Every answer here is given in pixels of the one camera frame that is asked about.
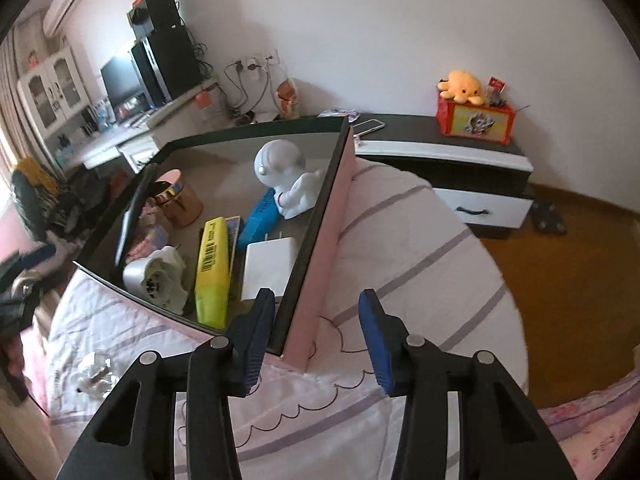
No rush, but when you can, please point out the white hutch cabinet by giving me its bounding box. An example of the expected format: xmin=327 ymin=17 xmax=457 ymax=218
xmin=17 ymin=46 xmax=93 ymax=138

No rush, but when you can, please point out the white charger block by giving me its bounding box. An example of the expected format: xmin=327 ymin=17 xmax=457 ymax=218
xmin=242 ymin=232 xmax=301 ymax=303

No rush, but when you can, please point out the white wall outlet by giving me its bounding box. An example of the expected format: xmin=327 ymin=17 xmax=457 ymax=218
xmin=232 ymin=49 xmax=281 ymax=81

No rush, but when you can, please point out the chair draped with clothes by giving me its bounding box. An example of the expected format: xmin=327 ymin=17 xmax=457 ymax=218
xmin=10 ymin=156 xmax=86 ymax=241

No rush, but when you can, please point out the pink storage box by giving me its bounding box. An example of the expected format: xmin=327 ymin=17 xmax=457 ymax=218
xmin=72 ymin=116 xmax=355 ymax=373

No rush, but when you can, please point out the yellow highlighter pack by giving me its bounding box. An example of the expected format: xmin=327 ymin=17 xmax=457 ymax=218
xmin=194 ymin=216 xmax=233 ymax=330

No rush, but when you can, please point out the blue plastic case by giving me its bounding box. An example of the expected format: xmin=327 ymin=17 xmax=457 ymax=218
xmin=237 ymin=186 xmax=281 ymax=248

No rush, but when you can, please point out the white travel plug adapter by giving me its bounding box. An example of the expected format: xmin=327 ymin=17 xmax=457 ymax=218
xmin=122 ymin=246 xmax=193 ymax=316

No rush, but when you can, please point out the red toy box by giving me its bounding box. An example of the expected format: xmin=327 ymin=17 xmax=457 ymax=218
xmin=436 ymin=94 xmax=518 ymax=145

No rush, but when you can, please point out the small red package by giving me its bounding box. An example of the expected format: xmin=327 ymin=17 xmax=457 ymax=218
xmin=487 ymin=76 xmax=508 ymax=107

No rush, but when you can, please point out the black computer monitor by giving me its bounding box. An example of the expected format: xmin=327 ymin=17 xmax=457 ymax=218
xmin=100 ymin=54 xmax=146 ymax=111

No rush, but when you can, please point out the beige curtain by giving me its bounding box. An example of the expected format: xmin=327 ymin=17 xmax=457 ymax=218
xmin=0 ymin=15 xmax=66 ymax=171

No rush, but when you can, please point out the pink bedding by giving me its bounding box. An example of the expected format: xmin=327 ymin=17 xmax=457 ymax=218
xmin=537 ymin=370 xmax=640 ymax=480

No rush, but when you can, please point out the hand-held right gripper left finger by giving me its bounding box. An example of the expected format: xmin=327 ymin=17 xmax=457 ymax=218
xmin=55 ymin=287 xmax=277 ymax=480

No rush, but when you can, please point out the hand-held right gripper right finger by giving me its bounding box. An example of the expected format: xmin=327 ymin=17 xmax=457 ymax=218
xmin=358 ymin=289 xmax=566 ymax=480

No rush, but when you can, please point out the yellow octopus plush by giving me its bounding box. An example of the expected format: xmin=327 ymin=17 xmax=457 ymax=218
xmin=439 ymin=70 xmax=485 ymax=106

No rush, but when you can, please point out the crumpled printed wrapper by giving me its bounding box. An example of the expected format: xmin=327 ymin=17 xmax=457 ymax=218
xmin=320 ymin=107 xmax=361 ymax=122

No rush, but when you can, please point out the black bathroom scale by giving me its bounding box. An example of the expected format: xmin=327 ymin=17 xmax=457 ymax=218
xmin=530 ymin=200 xmax=568 ymax=236

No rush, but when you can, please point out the long black hair clip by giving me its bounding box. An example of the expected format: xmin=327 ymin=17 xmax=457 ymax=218
xmin=114 ymin=162 xmax=160 ymax=266

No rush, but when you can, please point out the white crumpled object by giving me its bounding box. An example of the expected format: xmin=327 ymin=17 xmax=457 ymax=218
xmin=77 ymin=351 xmax=118 ymax=401

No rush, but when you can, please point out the black computer tower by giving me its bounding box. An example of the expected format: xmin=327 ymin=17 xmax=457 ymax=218
xmin=131 ymin=27 xmax=203 ymax=108

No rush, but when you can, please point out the black white low cabinet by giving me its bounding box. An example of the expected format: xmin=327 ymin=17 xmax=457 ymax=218
xmin=235 ymin=110 xmax=533 ymax=238

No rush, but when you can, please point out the black power cable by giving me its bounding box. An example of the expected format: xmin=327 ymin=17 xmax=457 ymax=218
xmin=222 ymin=62 xmax=251 ymax=111

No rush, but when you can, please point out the orange snack bag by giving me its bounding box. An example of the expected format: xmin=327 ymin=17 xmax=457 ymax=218
xmin=275 ymin=79 xmax=301 ymax=120

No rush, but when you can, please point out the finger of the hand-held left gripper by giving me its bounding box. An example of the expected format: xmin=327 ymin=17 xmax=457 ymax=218
xmin=15 ymin=242 xmax=58 ymax=266

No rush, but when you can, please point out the white desk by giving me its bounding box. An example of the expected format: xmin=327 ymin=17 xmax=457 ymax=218
xmin=55 ymin=77 xmax=221 ymax=176

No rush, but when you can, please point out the white astronaut figurine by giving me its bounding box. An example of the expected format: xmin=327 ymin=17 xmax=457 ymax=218
xmin=254 ymin=140 xmax=326 ymax=220

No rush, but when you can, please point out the small purple box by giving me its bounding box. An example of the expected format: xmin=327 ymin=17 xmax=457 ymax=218
xmin=226 ymin=215 xmax=243 ymax=266

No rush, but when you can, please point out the white striped quilted tablecloth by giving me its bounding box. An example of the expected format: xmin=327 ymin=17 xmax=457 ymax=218
xmin=45 ymin=157 xmax=531 ymax=480

